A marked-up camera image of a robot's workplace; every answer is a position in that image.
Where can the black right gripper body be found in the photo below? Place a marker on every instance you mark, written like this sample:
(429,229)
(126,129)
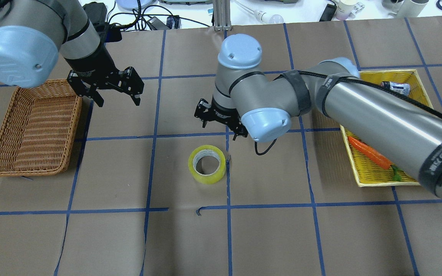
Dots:
(221,112)

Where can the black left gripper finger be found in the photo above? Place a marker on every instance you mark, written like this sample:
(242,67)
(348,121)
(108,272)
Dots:
(93,94)
(135,95)

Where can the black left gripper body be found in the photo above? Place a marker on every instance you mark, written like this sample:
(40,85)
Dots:
(91,69)

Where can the yellow clear tape roll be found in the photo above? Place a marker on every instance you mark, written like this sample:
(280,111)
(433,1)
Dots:
(207,164)

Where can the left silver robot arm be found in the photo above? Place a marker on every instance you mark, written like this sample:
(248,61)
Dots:
(34,33)

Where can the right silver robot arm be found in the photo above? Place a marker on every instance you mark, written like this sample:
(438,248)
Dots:
(335,88)

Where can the brown wicker basket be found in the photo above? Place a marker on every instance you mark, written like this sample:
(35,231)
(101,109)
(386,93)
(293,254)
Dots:
(38,131)

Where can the blue plastic plate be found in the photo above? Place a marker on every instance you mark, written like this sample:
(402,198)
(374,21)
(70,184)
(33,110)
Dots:
(133,4)

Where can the light bulb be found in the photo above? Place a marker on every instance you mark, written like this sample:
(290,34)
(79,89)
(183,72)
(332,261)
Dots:
(268,18)

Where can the yellow woven basket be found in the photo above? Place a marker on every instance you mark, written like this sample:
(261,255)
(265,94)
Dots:
(368,171)

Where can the orange toy carrot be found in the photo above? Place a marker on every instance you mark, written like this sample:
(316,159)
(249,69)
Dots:
(372,155)

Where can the aluminium frame post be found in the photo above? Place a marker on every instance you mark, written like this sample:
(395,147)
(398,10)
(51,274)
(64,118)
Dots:
(221,15)

